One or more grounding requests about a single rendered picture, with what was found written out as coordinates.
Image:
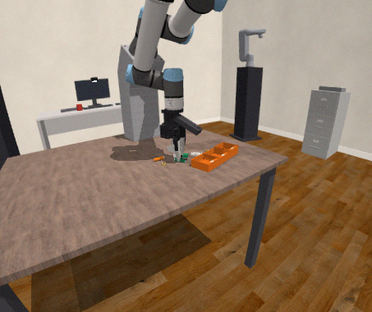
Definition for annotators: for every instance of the orange bin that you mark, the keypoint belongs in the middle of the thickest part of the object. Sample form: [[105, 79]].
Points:
[[214, 157]]

